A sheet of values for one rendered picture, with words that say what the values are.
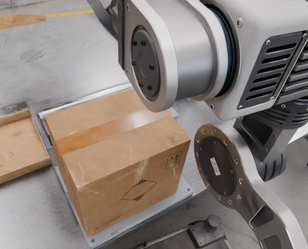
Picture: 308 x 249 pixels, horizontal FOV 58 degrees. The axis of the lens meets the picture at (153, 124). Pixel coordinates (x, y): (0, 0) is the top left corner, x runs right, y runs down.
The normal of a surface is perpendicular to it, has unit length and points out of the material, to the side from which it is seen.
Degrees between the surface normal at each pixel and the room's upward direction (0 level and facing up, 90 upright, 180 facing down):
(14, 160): 0
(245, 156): 28
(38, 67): 0
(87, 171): 0
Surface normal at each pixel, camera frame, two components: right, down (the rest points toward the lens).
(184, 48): 0.33, -0.07
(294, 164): 0.08, -0.68
